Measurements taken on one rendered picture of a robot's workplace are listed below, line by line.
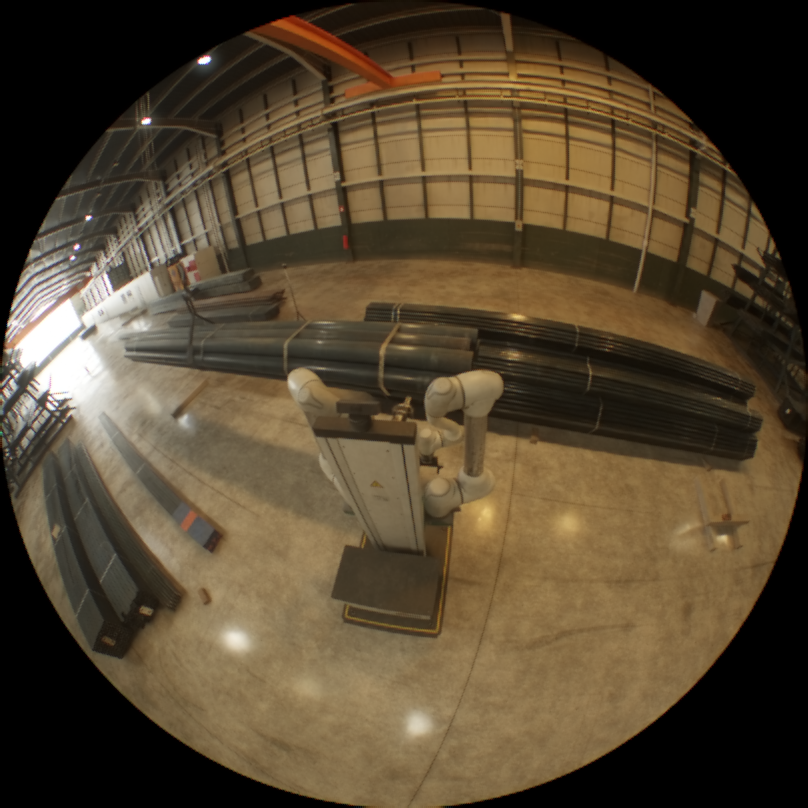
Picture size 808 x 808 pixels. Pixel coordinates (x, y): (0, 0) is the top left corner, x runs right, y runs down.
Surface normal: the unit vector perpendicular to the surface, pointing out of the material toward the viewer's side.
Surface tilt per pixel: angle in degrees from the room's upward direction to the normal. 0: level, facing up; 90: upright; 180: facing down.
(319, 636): 0
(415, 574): 0
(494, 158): 90
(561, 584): 0
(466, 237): 90
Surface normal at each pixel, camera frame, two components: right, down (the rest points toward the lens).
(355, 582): -0.08, -0.73
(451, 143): -0.33, 0.66
